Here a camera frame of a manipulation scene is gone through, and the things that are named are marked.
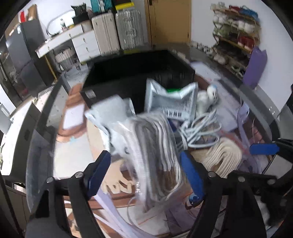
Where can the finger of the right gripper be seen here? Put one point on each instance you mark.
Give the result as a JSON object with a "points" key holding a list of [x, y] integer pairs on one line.
{"points": [[264, 149]]}

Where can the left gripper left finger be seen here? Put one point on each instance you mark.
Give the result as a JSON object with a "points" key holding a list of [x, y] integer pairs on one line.
{"points": [[95, 173]]}

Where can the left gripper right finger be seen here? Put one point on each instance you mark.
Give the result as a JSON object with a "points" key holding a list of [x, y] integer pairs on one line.
{"points": [[195, 174]]}

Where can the silver foil pouch green label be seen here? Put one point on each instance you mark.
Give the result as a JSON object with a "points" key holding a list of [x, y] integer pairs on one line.
{"points": [[178, 105]]}

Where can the purple bag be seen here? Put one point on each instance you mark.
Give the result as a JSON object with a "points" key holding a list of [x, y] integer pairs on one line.
{"points": [[255, 67]]}

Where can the black divided storage box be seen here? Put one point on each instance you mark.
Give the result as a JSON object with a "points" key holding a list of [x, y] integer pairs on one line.
{"points": [[126, 75]]}

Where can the black refrigerator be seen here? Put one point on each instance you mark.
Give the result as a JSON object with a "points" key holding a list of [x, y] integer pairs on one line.
{"points": [[34, 72]]}

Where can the striped laundry basket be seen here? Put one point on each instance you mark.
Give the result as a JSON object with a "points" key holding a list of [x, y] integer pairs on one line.
{"points": [[66, 58]]}

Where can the wooden shoe rack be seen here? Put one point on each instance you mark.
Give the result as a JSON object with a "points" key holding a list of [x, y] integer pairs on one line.
{"points": [[236, 32]]}

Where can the white drawer desk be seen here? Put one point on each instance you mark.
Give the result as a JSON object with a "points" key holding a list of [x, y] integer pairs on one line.
{"points": [[82, 37]]}

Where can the beige hard suitcase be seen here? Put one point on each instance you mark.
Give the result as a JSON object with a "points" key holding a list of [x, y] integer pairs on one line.
{"points": [[106, 34]]}

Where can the wooden door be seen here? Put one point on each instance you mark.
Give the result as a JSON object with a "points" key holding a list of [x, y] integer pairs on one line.
{"points": [[168, 21]]}

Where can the silver hard suitcase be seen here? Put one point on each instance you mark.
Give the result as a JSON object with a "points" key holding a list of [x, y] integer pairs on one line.
{"points": [[129, 26]]}

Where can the oval mirror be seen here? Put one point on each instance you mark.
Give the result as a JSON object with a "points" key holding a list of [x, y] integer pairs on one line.
{"points": [[56, 25]]}

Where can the teal hard suitcase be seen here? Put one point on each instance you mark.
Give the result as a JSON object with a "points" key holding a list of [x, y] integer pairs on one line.
{"points": [[101, 6]]}

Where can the yellow black box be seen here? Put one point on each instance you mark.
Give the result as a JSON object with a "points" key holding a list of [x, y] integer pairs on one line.
{"points": [[123, 4]]}

